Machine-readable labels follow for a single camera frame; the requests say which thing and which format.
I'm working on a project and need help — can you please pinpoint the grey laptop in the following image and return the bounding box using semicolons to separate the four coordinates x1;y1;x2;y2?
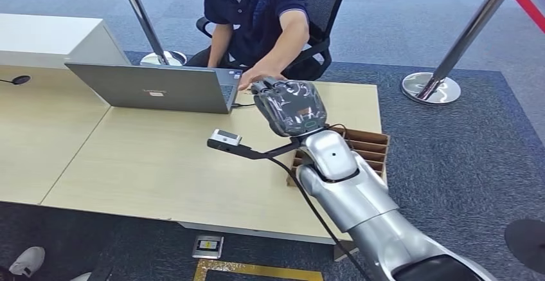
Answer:
65;62;244;115

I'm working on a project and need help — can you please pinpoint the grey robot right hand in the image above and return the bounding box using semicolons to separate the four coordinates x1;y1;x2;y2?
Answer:
250;77;328;138

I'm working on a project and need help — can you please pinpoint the chrome stanchion post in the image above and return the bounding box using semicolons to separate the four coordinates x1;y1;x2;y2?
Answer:
401;0;524;106
116;0;188;67

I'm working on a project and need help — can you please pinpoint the black round base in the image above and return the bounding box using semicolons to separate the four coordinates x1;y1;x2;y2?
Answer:
504;219;545;276

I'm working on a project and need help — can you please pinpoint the yellow floor tape marker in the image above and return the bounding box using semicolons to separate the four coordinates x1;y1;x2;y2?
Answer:
193;258;325;281

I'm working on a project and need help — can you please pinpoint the person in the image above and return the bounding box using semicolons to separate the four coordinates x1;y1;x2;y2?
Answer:
185;0;312;91

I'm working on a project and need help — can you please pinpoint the person's left hand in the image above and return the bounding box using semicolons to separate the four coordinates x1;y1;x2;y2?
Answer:
238;66;287;91

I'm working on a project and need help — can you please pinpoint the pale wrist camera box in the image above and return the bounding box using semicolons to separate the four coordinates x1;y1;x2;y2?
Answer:
211;129;243;147

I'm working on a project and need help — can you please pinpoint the brown wooden card organizer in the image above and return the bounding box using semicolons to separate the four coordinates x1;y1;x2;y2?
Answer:
286;126;390;188

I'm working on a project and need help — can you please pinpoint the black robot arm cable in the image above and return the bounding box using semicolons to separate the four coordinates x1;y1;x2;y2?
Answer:
268;156;372;281

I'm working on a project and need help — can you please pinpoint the white cabinet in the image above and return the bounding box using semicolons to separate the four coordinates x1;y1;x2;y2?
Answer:
0;14;132;70

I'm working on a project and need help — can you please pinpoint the metal floor socket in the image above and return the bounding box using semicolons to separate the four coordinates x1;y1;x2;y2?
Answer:
192;235;225;260

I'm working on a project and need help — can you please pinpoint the black office chair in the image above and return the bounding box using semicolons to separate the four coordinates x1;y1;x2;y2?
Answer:
195;0;354;82

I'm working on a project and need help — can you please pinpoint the white shoe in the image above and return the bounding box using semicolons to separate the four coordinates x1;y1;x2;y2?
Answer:
8;246;46;281

